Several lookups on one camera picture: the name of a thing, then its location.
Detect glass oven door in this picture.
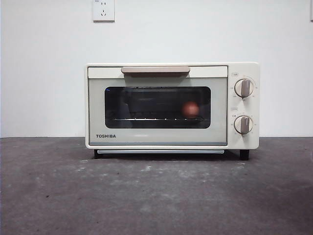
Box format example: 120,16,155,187
87,65,228,147

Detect silver crumb tray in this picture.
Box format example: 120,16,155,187
96,149,225,155

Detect cream timer knob, beige grip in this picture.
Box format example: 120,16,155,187
233,115,254,135

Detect cream temperature knob, beige grip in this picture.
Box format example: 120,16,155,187
234,78,254,98

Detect cream Toshiba toaster oven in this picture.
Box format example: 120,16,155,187
85,62,261,161

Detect metal wire oven rack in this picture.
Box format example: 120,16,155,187
113,117,205,122

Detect white wall socket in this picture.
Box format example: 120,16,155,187
92,0,115,23

